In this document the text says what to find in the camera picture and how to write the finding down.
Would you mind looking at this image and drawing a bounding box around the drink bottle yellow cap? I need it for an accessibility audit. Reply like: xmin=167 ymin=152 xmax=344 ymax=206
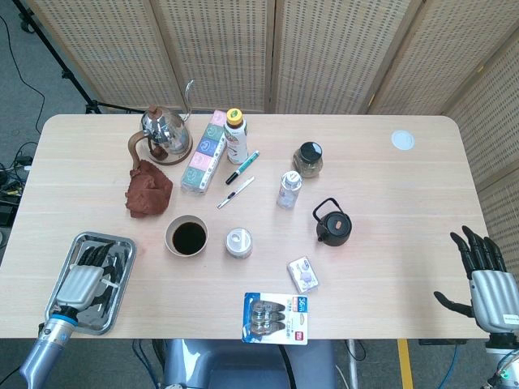
xmin=223 ymin=107 xmax=249 ymax=165

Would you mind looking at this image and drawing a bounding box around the green marker pen black cap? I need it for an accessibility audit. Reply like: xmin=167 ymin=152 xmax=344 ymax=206
xmin=225 ymin=150 xmax=260 ymax=186

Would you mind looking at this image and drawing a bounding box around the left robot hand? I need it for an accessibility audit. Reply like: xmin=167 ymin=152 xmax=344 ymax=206
xmin=54 ymin=241 xmax=118 ymax=315

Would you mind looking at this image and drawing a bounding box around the woven folding screen wooden frame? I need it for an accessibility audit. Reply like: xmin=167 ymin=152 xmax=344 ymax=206
xmin=22 ymin=0 xmax=519 ymax=264

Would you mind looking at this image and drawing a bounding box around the cup of dark coffee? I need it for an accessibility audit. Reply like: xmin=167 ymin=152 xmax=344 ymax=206
xmin=164 ymin=214 xmax=209 ymax=258

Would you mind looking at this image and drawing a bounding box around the stainless steel tray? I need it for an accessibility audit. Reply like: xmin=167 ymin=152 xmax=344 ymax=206
xmin=43 ymin=231 xmax=137 ymax=336

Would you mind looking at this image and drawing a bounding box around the multicolour tissue pack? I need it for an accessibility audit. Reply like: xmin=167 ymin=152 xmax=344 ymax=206
xmin=179 ymin=109 xmax=228 ymax=195

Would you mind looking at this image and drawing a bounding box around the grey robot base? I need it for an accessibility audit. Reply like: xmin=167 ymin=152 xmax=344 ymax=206
xmin=161 ymin=338 xmax=337 ymax=389

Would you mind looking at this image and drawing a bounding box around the black tripod stand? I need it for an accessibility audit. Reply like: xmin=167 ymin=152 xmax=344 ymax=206
xmin=11 ymin=0 xmax=133 ymax=115

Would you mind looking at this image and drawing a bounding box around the seasoning jar white lid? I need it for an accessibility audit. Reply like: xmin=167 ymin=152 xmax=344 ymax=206
xmin=225 ymin=227 xmax=253 ymax=259

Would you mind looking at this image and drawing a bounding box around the white pen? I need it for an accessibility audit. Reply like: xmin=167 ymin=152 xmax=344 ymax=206
xmin=216 ymin=175 xmax=255 ymax=210

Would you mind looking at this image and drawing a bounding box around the white round cable grommet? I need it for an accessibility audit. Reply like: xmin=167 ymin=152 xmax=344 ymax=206
xmin=390 ymin=129 xmax=416 ymax=152

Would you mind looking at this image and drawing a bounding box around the black cast iron teapot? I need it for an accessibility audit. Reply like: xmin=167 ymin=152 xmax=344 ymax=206
xmin=311 ymin=197 xmax=353 ymax=247

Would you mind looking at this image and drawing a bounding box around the glass jar black lid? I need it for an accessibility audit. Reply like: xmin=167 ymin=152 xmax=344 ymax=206
xmin=291 ymin=141 xmax=324 ymax=179

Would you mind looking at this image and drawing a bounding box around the crumpled brown cloth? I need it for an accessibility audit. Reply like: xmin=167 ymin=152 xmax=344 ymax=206
xmin=123 ymin=159 xmax=174 ymax=220

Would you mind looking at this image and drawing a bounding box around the blue correction tape blister pack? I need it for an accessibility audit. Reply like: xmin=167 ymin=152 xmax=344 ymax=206
xmin=242 ymin=292 xmax=309 ymax=346

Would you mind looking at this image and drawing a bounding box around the clear water bottle white cap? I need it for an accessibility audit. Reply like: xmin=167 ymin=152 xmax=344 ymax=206
xmin=276 ymin=169 xmax=303 ymax=210

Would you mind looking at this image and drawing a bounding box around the power strip with cables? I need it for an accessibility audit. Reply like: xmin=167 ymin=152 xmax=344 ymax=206
xmin=0 ymin=141 xmax=37 ymax=228

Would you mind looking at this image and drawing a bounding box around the steel gooseneck kettle wooden handle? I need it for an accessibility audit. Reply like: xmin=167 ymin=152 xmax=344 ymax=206
xmin=127 ymin=79 xmax=195 ymax=168

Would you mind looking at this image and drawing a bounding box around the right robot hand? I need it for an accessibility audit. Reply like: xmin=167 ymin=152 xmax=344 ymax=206
xmin=433 ymin=225 xmax=519 ymax=336

